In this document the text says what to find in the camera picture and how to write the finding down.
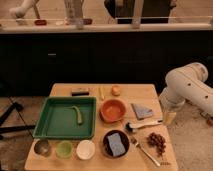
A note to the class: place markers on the red dish on shelf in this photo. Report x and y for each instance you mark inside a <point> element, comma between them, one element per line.
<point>40,22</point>

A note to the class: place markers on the blue grey cloth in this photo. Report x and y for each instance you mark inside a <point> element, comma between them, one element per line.
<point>141,112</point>

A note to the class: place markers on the small orange fruit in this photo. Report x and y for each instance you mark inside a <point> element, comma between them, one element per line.
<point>115,90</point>

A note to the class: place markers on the black tripod stand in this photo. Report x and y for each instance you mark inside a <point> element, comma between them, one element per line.
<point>13,116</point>

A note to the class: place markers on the orange bowl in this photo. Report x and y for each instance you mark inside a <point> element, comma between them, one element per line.
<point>112,110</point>

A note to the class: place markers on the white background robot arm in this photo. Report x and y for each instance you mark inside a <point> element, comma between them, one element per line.
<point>20,11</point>

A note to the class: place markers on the brown grape bunch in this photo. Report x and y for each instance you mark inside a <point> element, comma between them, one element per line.
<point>158,141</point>

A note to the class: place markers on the metal fork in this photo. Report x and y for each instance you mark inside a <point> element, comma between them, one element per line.
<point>135,142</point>

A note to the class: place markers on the dark bowl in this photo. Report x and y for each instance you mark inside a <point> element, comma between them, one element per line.
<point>124,139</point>

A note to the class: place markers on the green pepper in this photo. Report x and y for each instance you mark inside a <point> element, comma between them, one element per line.
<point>79,115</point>

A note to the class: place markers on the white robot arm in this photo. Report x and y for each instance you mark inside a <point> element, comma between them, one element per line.
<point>186,83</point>

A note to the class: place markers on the blue sponge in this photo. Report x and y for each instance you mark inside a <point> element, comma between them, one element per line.
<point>116,145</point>

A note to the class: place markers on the green plastic tray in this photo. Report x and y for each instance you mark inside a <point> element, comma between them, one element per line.
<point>58,121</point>

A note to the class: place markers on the green plastic cup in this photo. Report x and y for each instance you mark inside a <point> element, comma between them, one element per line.
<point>64,149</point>

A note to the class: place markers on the metal cup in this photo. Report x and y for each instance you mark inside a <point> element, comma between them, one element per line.
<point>42,147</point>

